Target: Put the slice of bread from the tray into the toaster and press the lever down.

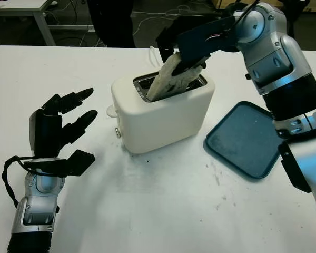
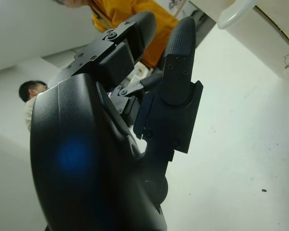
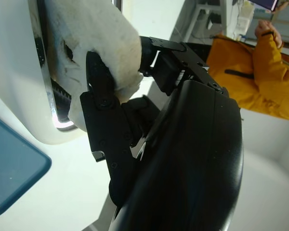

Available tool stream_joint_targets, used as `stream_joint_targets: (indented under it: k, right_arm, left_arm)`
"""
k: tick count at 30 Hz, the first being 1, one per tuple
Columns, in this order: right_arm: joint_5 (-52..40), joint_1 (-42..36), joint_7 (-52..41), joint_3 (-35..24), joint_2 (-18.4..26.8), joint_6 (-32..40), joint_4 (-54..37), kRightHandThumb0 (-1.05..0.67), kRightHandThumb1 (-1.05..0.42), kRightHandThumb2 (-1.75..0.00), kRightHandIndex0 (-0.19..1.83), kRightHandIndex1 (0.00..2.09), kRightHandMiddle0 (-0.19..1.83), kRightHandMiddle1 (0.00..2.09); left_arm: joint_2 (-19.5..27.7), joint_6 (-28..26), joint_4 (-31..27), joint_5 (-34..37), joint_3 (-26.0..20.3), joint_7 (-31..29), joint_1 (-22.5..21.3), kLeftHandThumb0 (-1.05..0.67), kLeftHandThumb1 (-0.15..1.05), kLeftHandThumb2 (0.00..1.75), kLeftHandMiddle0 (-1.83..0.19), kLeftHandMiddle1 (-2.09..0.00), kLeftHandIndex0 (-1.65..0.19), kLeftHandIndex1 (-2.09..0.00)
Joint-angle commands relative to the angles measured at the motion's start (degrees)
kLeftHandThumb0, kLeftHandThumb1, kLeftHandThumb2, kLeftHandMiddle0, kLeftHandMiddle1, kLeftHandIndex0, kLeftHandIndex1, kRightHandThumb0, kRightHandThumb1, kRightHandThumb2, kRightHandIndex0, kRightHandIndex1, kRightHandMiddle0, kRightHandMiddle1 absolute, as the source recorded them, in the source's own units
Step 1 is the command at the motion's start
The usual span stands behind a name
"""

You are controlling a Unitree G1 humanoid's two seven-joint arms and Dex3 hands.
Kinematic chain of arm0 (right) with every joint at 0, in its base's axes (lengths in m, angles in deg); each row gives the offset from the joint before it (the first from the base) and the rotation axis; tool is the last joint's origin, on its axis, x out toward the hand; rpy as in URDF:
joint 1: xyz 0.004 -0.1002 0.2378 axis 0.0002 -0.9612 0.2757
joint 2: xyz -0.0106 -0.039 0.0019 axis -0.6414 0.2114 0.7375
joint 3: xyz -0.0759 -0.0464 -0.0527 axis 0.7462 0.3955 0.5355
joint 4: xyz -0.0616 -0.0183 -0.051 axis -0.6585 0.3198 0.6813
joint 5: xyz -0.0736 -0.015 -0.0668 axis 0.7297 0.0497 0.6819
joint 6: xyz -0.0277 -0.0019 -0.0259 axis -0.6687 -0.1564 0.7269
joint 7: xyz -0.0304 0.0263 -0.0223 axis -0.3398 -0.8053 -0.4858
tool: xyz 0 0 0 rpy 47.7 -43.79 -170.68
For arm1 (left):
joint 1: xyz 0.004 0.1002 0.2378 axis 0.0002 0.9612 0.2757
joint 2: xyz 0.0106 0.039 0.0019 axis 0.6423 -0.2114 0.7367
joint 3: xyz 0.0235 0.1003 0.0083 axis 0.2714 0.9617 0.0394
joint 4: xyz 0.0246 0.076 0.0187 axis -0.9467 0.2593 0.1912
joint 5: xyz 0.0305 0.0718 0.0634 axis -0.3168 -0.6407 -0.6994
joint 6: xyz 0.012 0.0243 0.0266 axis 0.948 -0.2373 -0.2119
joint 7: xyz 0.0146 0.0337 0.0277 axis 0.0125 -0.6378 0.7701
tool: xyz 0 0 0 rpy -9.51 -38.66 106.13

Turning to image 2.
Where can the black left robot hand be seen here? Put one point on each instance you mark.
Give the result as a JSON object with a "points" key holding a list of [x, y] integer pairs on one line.
{"points": [[91, 156]]}

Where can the white two-slot toaster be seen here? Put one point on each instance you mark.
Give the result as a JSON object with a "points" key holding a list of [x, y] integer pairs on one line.
{"points": [[267, 48]]}

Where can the black-haired person in white shirt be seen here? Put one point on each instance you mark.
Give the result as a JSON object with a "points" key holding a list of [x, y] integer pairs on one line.
{"points": [[30, 90]]}

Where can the person in black trousers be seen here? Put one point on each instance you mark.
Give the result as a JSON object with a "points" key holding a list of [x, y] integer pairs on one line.
{"points": [[125, 9]]}

